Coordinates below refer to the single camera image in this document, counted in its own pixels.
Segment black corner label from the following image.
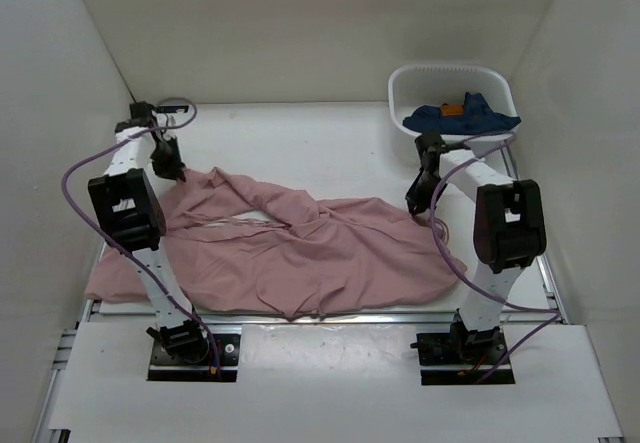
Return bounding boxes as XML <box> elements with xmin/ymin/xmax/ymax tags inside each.
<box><xmin>156</xmin><ymin>105</ymin><xmax>189</xmax><ymax>114</ymax></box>

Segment pink trousers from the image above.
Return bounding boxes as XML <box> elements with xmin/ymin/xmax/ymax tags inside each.
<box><xmin>83</xmin><ymin>165</ymin><xmax>471</xmax><ymax>320</ymax></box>

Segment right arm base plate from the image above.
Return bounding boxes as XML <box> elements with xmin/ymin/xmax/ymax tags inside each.
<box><xmin>410</xmin><ymin>331</ymin><xmax>516</xmax><ymax>386</ymax></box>

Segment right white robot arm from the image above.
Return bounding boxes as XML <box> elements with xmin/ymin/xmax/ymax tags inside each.
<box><xmin>405</xmin><ymin>131</ymin><xmax>547</xmax><ymax>366</ymax></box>

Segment dark blue trousers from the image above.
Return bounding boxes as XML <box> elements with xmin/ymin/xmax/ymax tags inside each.
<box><xmin>402</xmin><ymin>92</ymin><xmax>521</xmax><ymax>136</ymax></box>

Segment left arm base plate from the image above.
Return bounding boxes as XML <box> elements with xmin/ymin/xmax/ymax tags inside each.
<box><xmin>147</xmin><ymin>328</ymin><xmax>242</xmax><ymax>383</ymax></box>

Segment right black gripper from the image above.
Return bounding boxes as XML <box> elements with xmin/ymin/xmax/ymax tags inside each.
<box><xmin>406</xmin><ymin>169</ymin><xmax>449</xmax><ymax>216</ymax></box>

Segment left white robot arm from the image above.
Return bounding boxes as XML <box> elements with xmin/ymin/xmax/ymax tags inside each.
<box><xmin>88</xmin><ymin>102</ymin><xmax>215</xmax><ymax>365</ymax></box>

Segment white plastic basket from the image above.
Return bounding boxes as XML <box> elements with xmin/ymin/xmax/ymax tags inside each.
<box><xmin>388</xmin><ymin>63</ymin><xmax>521</xmax><ymax>166</ymax></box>

